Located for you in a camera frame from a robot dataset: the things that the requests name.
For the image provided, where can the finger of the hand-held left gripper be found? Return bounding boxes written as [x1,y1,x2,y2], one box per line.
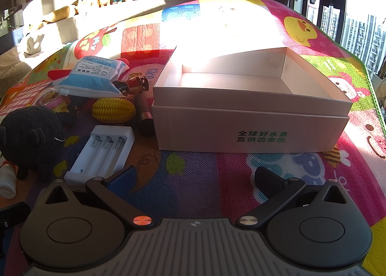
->
[0,202,31,230]

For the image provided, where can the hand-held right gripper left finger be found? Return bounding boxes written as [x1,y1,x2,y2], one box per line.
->
[45,165,156,230]

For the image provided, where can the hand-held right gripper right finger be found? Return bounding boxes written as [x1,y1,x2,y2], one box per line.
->
[237,166,348,230]

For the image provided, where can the white battery charger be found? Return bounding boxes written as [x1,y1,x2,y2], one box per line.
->
[64,125,135,186]

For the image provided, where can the white bottle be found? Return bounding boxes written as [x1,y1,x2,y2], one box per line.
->
[0,163,17,199]

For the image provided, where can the white cardboard box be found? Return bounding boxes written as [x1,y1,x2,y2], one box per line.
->
[151,45,353,153]

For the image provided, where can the dark red cylinder bottle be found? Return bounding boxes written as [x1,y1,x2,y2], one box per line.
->
[134,93,155,136]

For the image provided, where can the yellow corn toy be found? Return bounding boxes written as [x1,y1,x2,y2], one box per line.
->
[91,98,137,123]

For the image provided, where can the black plush toy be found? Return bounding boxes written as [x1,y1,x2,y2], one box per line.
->
[0,105,77,181]

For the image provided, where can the black keychain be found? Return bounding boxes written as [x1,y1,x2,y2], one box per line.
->
[68,96,91,113]

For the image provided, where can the dark toy figure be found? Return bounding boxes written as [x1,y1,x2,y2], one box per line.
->
[113,78,150,97]

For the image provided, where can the blue and white packet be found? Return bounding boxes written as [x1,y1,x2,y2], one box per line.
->
[52,56,130,97]

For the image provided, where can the colourful cartoon play mat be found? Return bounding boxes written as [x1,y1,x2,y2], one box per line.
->
[0,0,386,276]

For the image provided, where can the long tan plush toy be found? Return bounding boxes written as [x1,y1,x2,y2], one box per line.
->
[42,6,76,26]

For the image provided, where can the dark glass cabinet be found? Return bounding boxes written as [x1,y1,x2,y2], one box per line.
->
[0,0,25,53]

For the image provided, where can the window with dark frame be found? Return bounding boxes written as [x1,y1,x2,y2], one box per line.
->
[308,0,386,79]

